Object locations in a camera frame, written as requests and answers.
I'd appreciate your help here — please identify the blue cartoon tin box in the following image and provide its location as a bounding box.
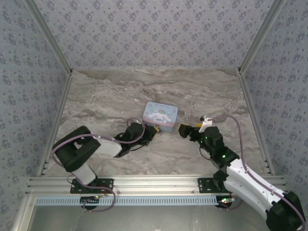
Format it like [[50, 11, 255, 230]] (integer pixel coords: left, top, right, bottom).
[[141, 101, 179, 134]]

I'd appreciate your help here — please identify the small black circuit board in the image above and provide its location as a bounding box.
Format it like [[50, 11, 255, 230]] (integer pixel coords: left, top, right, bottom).
[[218, 197, 238, 207], [80, 196, 101, 205]]

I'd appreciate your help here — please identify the grey metal panel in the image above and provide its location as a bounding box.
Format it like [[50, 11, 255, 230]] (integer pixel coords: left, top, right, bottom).
[[31, 205, 268, 231]]

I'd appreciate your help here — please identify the aluminium side rail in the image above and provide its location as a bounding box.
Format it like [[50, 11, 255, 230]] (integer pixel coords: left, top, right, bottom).
[[238, 72, 275, 176], [37, 73, 73, 178]]

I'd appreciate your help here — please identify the long aluminium base rail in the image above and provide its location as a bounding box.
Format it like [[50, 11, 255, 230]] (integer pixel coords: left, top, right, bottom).
[[25, 175, 288, 195]]

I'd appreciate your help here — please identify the white slotted cable duct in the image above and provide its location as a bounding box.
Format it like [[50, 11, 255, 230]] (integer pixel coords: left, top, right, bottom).
[[36, 195, 224, 206]]

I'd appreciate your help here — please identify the aluminium frame post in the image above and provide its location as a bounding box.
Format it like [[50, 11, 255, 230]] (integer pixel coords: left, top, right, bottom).
[[24, 0, 73, 76], [237, 0, 288, 76]]

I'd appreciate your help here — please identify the aluminium frame leg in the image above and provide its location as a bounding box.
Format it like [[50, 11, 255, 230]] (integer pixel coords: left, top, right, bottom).
[[13, 194, 37, 231]]

